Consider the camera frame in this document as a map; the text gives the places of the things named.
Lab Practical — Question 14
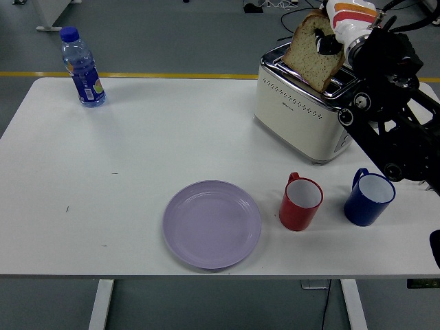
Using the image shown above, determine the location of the thin black hanging cable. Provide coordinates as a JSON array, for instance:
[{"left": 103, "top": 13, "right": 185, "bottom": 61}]
[{"left": 321, "top": 280, "right": 333, "bottom": 330}]

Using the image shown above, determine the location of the white table leg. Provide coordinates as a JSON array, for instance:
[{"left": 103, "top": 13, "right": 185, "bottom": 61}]
[
  {"left": 340, "top": 278, "right": 369, "bottom": 330},
  {"left": 88, "top": 278, "right": 115, "bottom": 330}
]

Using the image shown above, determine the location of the white furniture foot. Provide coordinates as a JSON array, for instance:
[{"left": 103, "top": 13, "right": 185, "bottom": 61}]
[{"left": 36, "top": 0, "right": 83, "bottom": 32}]

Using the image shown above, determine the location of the black under-table control box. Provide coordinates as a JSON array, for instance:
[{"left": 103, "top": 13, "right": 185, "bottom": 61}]
[{"left": 407, "top": 278, "right": 440, "bottom": 289}]

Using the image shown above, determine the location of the grey under-table bracket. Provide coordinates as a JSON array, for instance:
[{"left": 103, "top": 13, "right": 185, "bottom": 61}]
[{"left": 300, "top": 278, "right": 331, "bottom": 290}]

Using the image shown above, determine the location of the cream and chrome toaster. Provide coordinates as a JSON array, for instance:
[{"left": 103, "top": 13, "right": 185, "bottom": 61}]
[{"left": 253, "top": 44, "right": 362, "bottom": 166}]

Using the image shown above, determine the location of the blue mug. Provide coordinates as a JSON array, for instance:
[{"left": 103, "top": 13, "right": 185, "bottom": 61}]
[{"left": 344, "top": 167, "right": 397, "bottom": 227}]

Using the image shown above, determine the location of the short black floor cable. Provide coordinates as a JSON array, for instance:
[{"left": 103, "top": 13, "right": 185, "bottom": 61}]
[{"left": 277, "top": 10, "right": 303, "bottom": 47}]

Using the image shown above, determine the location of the bread slice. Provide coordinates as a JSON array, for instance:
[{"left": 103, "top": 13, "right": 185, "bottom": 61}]
[{"left": 282, "top": 9, "right": 347, "bottom": 93}]

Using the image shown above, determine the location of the clear blue-label water bottle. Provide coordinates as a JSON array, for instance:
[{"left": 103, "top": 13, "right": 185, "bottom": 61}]
[{"left": 59, "top": 26, "right": 107, "bottom": 109}]

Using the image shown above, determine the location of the purple plastic plate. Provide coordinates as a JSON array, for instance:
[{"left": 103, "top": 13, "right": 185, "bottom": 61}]
[{"left": 162, "top": 179, "right": 263, "bottom": 270}]

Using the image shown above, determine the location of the red mug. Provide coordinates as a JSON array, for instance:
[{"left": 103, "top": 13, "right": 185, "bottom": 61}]
[{"left": 278, "top": 171, "right": 325, "bottom": 232}]

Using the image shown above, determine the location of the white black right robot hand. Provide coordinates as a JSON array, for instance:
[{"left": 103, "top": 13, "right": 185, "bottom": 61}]
[{"left": 314, "top": 0, "right": 379, "bottom": 56}]

